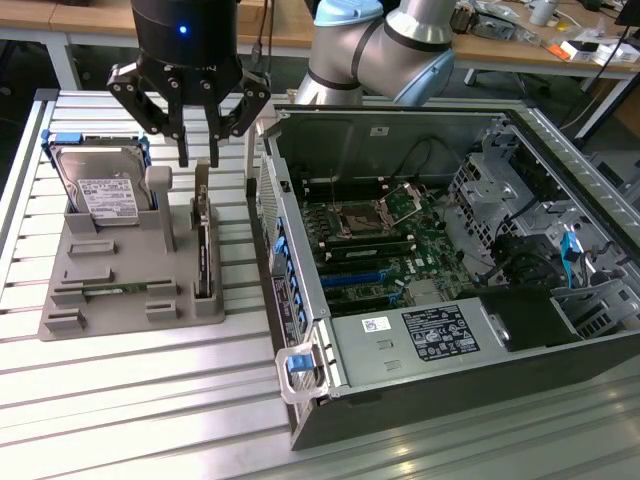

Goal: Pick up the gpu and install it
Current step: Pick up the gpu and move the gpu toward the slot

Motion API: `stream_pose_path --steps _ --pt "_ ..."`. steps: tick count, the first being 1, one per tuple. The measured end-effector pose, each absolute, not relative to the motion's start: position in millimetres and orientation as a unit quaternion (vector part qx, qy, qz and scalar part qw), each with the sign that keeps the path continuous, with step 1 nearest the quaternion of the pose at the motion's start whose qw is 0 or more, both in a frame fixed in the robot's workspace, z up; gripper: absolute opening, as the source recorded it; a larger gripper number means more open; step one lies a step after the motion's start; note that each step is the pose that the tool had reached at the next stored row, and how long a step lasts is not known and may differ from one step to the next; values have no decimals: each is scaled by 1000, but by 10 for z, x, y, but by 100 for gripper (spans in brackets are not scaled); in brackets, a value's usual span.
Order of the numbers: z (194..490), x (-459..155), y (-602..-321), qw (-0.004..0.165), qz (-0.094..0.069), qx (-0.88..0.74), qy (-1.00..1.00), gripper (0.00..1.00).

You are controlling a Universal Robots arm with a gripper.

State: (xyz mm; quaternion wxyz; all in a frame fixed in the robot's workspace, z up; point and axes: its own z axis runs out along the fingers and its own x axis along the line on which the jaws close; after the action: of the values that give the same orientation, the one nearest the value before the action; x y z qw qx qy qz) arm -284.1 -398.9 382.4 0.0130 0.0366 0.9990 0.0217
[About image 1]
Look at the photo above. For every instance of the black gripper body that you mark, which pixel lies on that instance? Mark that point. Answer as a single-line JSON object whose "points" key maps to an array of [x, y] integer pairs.
{"points": [[185, 55]]}

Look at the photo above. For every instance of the green graphics card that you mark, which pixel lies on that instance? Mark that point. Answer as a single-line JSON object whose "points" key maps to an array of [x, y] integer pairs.
{"points": [[202, 235]]}

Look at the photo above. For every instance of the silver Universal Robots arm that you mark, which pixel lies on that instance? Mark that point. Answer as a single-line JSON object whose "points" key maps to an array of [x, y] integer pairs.
{"points": [[370, 45]]}

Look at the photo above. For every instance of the hard disk in blue caddy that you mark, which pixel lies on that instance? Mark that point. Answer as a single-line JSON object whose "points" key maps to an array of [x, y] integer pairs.
{"points": [[102, 185]]}

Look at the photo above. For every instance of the long wooden desk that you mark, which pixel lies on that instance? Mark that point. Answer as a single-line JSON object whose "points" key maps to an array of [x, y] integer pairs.
{"points": [[75, 17]]}

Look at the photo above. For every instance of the thin metal locking lever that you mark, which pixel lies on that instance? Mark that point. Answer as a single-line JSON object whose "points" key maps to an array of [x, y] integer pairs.
{"points": [[333, 187]]}

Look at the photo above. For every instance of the CPU socket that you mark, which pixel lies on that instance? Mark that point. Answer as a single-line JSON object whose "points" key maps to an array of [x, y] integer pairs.
{"points": [[360, 220]]}

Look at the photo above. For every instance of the grey plastic parts rack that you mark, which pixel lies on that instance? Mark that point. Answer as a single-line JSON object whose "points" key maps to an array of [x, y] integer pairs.
{"points": [[135, 270]]}

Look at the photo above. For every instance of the green RAM stick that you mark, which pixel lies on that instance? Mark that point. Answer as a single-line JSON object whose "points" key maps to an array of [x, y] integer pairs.
{"points": [[117, 288]]}

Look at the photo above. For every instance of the metal socket cover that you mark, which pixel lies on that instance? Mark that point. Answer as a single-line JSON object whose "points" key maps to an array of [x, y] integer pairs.
{"points": [[404, 200]]}

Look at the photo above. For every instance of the black RAM stick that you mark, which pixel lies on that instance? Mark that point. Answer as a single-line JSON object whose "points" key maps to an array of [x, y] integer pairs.
{"points": [[370, 249]]}

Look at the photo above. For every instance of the blue expansion slot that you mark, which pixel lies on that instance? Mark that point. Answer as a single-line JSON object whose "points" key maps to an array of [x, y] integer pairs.
{"points": [[357, 278]]}

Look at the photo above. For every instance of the green motherboard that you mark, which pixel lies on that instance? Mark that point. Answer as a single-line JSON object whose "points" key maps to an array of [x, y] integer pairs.
{"points": [[400, 260]]}

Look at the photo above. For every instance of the metal disk bay cage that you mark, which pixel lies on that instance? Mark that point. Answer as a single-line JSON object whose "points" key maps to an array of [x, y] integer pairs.
{"points": [[480, 187]]}

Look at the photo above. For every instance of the grey power supply with labels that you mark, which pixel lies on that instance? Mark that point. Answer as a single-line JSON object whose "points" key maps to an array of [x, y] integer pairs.
{"points": [[390, 345]]}

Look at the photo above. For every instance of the white cup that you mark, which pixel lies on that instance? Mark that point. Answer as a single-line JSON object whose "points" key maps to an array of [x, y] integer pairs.
{"points": [[542, 11]]}

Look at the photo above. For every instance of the open black PC case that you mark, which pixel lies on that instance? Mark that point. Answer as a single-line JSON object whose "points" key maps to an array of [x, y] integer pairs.
{"points": [[450, 390]]}

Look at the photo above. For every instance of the black plastic air shroud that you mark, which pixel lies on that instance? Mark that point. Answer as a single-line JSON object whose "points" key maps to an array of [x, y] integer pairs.
{"points": [[525, 320]]}

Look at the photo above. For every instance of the grey card retention bracket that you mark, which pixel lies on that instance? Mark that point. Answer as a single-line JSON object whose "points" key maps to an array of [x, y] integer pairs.
{"points": [[265, 125]]}

